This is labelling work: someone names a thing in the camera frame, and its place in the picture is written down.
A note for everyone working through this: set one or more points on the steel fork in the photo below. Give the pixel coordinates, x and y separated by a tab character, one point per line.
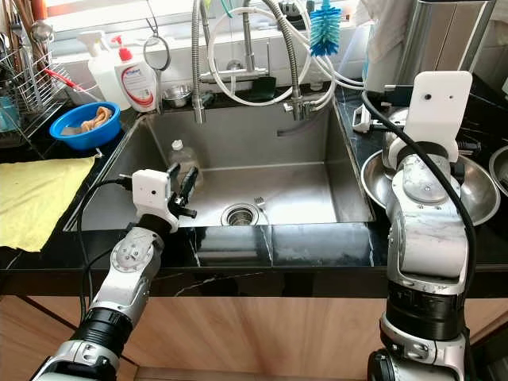
259	205

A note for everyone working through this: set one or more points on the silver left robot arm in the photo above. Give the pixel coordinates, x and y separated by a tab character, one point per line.
127	274

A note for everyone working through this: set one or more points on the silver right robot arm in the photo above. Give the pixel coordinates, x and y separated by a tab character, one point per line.
425	254

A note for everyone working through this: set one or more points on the chrome spring kitchen faucet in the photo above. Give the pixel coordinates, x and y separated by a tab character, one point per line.
197	67

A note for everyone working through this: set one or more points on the light wooden kitchen cabinet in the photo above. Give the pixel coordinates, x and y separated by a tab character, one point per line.
270	341

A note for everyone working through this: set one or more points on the clear plastic bottle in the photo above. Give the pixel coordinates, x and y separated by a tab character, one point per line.
181	155

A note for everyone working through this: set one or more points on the steel sink drain strainer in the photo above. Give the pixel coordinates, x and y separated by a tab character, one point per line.
239	215

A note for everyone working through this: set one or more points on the teal plastic cup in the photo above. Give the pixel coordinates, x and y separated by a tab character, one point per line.
6	115

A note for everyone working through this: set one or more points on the small steel bowl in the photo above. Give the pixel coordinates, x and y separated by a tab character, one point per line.
175	96

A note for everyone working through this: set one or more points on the white red-pump soap bottle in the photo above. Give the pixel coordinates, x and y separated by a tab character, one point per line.
136	82

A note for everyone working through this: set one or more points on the blue plastic bowl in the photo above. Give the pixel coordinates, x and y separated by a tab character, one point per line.
75	136

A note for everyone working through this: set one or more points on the stainless steel sink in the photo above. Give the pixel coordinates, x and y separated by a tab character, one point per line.
302	182

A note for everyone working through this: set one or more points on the black sponge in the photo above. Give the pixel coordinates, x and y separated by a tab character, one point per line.
259	86

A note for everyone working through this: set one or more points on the white spray bottle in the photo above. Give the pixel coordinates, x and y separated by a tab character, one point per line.
99	75

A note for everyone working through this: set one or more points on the yellow dish cloth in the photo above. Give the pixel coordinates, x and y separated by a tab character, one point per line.
44	198

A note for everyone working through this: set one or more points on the steel ladle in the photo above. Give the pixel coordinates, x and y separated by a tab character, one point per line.
41	30

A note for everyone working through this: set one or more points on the small white brush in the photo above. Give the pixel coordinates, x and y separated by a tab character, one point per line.
362	117

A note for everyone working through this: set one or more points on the large steel basin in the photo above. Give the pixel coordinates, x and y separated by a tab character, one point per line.
375	186

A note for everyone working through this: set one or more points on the blue bottle brush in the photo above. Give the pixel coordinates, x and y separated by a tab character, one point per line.
325	32

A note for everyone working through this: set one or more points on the white hanging cloth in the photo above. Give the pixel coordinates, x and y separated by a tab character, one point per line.
385	36

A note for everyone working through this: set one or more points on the tall stainless steel canister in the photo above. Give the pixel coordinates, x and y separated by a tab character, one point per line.
444	36

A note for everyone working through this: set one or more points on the steel bowl with cutlery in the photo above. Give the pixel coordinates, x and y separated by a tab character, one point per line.
500	171

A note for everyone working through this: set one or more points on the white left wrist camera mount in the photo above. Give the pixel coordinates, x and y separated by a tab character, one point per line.
149	198

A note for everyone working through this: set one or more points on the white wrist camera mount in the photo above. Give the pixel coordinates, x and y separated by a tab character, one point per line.
149	198
436	111

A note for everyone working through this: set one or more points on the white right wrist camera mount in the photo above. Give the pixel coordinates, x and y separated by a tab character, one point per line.
436	111

